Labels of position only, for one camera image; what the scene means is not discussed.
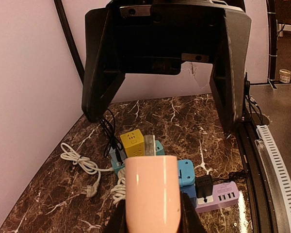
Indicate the pink charger cube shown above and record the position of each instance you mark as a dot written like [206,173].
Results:
[152,192]

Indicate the dark blue cube socket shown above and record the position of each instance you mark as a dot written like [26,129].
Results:
[191,192]

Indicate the blue adapter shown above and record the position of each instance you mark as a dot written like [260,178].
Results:
[186,174]

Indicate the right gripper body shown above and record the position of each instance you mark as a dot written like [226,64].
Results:
[158,36]

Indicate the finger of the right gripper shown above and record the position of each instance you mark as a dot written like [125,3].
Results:
[232,70]
[102,75]

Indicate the black plug adapter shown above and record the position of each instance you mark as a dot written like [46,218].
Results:
[204,184]

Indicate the purple power strip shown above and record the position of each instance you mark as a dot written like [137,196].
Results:
[223,195]

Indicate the yellow cube socket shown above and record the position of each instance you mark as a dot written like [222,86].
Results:
[133,143]

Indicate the white slotted cable duct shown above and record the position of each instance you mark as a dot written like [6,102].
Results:
[277,178]

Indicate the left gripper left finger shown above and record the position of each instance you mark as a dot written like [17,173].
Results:
[117,222]

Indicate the light blue charger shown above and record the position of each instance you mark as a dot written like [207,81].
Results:
[118,155]

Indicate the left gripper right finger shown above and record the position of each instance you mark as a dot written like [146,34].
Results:
[189,220]

